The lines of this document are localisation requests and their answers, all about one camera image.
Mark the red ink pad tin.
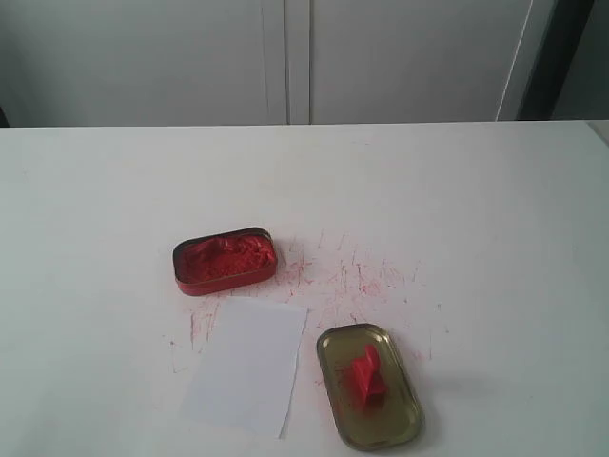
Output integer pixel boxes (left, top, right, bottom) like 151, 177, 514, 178
172, 227, 278, 296

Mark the red plastic stamp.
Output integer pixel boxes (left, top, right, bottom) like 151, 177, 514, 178
350, 345, 387, 407

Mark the white paper sheet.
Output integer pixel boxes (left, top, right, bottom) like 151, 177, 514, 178
182, 297, 307, 438

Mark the gold metal tin lid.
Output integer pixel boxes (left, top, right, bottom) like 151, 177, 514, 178
316, 324, 424, 451

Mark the white cabinet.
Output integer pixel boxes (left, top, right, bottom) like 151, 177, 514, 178
1, 1, 556, 127

